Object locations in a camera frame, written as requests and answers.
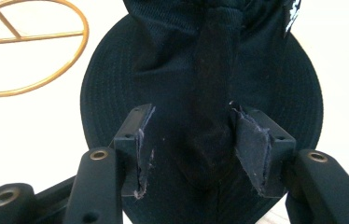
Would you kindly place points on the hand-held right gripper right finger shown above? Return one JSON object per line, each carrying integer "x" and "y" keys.
{"x": 264, "y": 149}

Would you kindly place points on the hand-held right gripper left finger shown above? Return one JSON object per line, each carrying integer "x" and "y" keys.
{"x": 131, "y": 137}

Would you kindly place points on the dark navy cap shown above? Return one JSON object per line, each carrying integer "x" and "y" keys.
{"x": 200, "y": 93}

